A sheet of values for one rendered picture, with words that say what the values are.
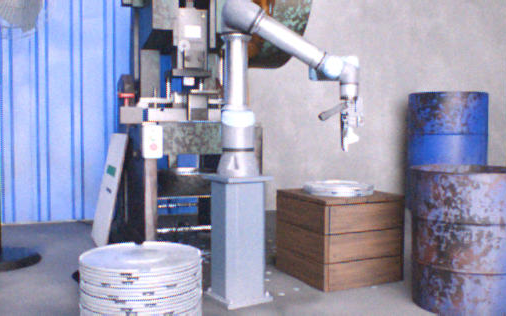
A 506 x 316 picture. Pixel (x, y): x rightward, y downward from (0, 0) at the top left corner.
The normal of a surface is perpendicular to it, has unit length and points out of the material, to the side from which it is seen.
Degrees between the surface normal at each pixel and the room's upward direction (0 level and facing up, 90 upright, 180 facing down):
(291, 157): 90
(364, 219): 90
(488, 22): 90
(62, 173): 90
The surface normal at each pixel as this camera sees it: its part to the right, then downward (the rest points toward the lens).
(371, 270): 0.42, 0.05
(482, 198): -0.16, 0.09
